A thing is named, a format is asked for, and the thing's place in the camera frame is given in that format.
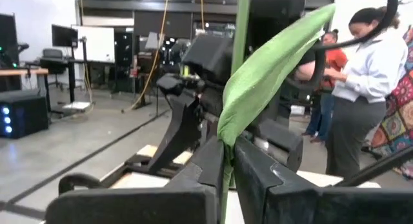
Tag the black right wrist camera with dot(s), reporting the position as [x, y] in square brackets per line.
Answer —
[209, 56]

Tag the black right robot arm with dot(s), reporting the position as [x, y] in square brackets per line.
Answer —
[277, 24]

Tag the black office chair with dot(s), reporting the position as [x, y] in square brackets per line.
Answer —
[53, 61]

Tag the yellow artificial tulip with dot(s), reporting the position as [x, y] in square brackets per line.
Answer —
[264, 75]

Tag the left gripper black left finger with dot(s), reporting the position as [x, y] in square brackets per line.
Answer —
[203, 179]

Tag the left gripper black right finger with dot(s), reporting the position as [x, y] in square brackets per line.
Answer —
[264, 191]

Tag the black computer with blue lights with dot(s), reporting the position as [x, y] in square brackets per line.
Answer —
[22, 114]

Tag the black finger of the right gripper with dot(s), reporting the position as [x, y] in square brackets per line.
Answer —
[180, 130]

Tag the wooden desk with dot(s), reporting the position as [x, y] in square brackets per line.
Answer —
[22, 71]

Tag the colourful patchwork quilt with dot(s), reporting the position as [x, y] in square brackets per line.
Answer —
[398, 114]

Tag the white board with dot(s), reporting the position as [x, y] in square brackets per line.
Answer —
[95, 43]

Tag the person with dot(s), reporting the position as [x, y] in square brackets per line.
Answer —
[364, 88]
[334, 61]

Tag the black monitor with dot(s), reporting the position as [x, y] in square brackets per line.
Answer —
[8, 36]
[64, 35]

